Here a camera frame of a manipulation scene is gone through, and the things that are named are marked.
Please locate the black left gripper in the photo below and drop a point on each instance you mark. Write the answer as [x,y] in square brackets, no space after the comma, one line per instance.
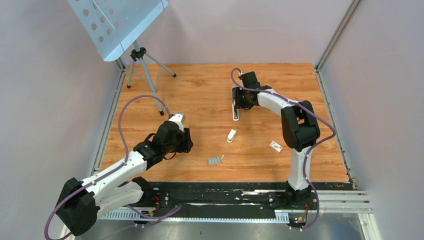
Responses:
[186,142]

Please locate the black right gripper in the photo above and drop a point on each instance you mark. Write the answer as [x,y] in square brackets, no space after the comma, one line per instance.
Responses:
[238,91]

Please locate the light blue white stapler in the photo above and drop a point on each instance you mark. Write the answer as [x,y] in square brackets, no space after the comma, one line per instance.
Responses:
[235,110]

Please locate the white staple tray with staples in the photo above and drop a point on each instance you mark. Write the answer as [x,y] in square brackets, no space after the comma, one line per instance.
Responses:
[214,160]

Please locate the white stapler tray piece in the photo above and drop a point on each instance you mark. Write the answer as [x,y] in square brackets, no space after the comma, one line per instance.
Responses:
[231,135]

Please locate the small white staple box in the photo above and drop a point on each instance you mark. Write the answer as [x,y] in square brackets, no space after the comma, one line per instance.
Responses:
[275,146]

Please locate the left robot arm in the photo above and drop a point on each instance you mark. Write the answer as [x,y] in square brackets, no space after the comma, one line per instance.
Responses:
[82,202]

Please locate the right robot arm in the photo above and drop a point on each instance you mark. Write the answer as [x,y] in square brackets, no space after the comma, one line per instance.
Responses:
[300,129]

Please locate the light blue music stand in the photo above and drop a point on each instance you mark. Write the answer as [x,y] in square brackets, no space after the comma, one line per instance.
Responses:
[115,25]

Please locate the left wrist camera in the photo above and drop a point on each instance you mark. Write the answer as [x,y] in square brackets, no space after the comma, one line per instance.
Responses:
[178,118]

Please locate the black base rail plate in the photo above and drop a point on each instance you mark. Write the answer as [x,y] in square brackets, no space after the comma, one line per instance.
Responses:
[237,200]

